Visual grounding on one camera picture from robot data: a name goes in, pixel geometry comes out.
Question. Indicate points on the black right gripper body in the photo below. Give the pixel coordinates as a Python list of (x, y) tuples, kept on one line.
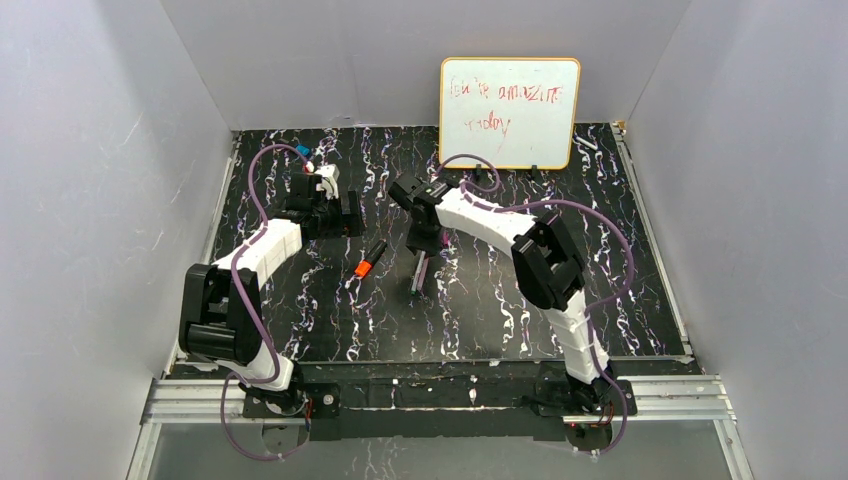
[(424, 240)]

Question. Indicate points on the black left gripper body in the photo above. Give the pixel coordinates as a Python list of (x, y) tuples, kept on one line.
[(350, 216)]

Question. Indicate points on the pink white pen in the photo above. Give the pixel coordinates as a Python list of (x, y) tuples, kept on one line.
[(423, 256)]

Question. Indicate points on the black orange highlighter pen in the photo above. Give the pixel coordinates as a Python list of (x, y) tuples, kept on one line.
[(371, 257)]

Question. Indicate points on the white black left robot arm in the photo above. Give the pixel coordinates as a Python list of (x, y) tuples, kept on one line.
[(221, 316)]

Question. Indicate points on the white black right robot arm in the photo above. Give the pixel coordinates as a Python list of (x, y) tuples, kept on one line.
[(548, 269)]

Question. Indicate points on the white green pen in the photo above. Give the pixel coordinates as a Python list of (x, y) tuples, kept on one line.
[(416, 278)]

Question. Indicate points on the small white pen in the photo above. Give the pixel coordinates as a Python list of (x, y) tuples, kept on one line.
[(586, 143)]

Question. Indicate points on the blue black marker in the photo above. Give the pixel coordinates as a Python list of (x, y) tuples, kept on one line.
[(304, 151)]

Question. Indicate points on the orange framed whiteboard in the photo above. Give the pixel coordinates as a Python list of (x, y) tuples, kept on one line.
[(518, 113)]

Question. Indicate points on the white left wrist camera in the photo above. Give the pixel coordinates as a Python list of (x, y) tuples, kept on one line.
[(328, 179)]

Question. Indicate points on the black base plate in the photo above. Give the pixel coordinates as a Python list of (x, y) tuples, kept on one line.
[(460, 399)]

